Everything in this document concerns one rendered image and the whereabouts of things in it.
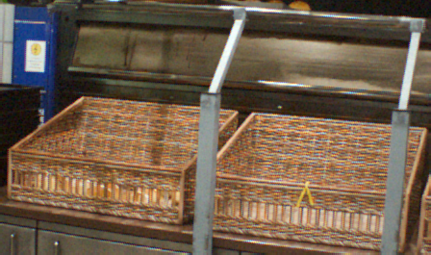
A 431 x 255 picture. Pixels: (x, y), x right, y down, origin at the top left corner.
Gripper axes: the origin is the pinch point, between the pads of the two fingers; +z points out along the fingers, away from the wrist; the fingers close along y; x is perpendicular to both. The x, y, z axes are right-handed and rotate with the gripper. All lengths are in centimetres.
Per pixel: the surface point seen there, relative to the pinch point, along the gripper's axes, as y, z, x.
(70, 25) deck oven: 10, -35, -53
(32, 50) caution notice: 20, -48, -50
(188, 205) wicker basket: 56, 27, -9
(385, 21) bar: 3, 76, -15
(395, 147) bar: 33, 84, 8
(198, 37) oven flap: 12, 11, -55
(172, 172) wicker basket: 47, 24, -4
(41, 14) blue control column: 7, -45, -50
